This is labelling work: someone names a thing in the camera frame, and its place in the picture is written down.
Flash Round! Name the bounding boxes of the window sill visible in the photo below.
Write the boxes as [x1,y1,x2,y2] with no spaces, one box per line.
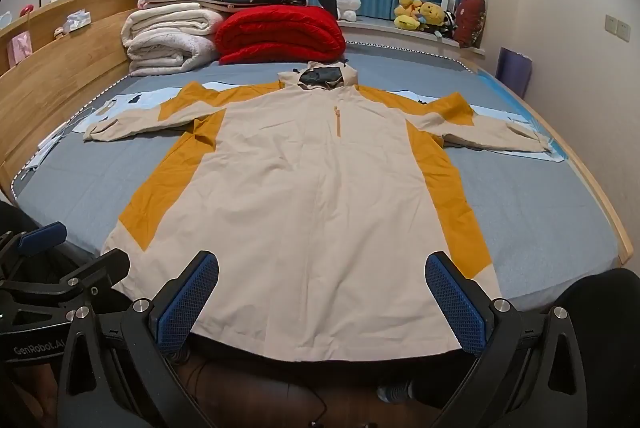
[337,16,486,56]

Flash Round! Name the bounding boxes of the white plush toy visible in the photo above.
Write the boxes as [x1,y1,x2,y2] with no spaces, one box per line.
[336,0,362,22]

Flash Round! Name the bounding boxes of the person's sock foot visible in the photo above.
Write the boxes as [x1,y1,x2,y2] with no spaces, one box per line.
[376,380,416,406]

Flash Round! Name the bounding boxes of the black floor cable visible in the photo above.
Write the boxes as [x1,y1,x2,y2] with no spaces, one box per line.
[190,353,328,428]

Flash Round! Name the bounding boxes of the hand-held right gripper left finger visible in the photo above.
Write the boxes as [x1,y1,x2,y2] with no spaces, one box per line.
[56,251,221,428]

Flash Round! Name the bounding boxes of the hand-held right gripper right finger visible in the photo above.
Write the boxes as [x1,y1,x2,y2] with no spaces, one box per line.
[424,251,588,428]

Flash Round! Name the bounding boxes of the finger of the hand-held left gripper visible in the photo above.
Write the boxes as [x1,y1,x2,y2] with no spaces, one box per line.
[0,221,68,269]
[0,249,132,324]

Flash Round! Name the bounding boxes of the pale pink folded quilt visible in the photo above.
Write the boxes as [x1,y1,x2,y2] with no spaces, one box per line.
[127,33,221,76]

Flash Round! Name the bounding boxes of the wooden bed frame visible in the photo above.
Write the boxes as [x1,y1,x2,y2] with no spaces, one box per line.
[0,0,636,269]

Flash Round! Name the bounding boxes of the tissue pack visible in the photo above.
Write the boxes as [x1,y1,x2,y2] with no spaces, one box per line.
[62,8,93,32]

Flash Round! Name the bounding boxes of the red folded quilt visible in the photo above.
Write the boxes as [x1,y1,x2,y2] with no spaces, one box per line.
[215,5,348,66]

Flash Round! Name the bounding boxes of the purple bag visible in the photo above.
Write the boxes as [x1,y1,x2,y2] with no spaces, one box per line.
[496,47,533,99]

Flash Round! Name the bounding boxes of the dark patterned blanket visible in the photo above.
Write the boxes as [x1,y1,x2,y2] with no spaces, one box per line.
[150,0,308,12]

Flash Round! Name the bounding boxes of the white folded blanket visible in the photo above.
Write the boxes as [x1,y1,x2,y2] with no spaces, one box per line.
[122,3,226,52]

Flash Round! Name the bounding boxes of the yellow and blue plush toy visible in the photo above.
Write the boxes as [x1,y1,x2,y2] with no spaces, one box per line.
[417,1,449,32]

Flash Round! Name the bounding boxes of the pink paper bag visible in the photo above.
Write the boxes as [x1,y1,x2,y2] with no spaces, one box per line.
[7,32,33,66]

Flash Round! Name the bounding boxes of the light blue printed mat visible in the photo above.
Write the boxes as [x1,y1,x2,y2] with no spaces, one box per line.
[25,81,568,174]

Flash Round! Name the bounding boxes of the grey bed mattress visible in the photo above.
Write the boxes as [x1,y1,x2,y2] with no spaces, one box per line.
[10,41,621,314]

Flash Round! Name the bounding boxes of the red cushion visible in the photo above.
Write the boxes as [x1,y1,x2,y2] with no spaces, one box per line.
[452,0,487,49]

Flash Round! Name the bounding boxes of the beige and orange jacket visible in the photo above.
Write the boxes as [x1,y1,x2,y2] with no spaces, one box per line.
[82,61,556,364]

